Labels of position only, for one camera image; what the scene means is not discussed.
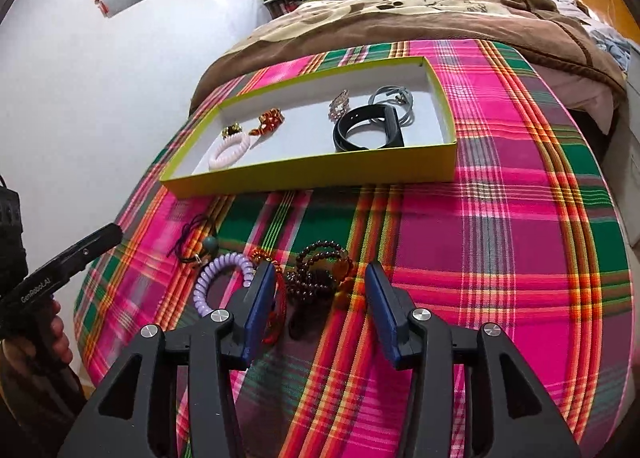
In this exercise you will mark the pink green plaid cloth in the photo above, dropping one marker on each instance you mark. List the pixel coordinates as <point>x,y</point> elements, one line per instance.
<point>450,238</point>

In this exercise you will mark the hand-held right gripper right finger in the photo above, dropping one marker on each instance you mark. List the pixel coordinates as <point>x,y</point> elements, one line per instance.
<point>382,313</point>

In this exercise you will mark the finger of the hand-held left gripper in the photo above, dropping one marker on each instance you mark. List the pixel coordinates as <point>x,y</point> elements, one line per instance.
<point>80,250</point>

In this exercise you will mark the yellow-green cardboard box tray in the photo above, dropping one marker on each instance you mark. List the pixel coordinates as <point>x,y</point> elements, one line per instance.
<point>310,157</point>

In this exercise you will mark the bed with brown blanket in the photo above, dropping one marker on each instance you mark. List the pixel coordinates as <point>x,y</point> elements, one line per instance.
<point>425,12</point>

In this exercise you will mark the crystal hair clip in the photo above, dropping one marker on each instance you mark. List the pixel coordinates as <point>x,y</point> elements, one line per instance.
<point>340,105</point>

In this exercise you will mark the red gold knot ornament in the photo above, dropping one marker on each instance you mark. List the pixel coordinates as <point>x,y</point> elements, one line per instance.
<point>267,121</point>

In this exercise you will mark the person's left hand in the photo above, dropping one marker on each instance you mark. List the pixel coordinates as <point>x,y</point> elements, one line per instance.
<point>59,343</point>

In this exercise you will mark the black wristband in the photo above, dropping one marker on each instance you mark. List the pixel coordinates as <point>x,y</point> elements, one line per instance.
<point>345,137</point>

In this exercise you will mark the blue grey clothes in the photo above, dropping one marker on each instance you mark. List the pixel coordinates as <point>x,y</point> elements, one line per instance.
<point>612,50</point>

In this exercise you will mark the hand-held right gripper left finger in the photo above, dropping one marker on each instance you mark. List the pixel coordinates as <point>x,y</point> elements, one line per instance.
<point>260,308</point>

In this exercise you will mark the gold bell hair ornament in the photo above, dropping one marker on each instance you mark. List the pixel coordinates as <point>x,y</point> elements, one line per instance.
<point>232,131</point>

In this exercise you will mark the grey elastic band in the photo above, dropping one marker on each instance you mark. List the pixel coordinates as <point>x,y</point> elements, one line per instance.
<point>382,95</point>

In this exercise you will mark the white bedding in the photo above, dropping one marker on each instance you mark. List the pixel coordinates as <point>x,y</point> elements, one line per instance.
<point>555,2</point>

